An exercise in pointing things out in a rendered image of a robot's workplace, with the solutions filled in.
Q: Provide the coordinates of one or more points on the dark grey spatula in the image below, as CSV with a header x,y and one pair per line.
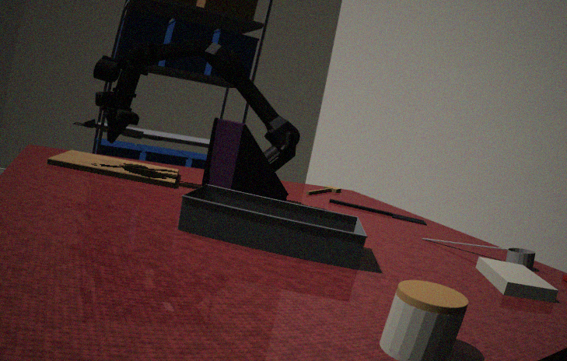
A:
x,y
396,216

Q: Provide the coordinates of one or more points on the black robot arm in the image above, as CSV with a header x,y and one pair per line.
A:
x,y
282,135

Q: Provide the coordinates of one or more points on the grey cylindrical container with tan lid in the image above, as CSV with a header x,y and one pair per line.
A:
x,y
423,322

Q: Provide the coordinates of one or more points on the light wooden board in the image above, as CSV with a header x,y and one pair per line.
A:
x,y
122,168

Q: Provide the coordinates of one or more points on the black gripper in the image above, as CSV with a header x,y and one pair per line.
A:
x,y
118,119

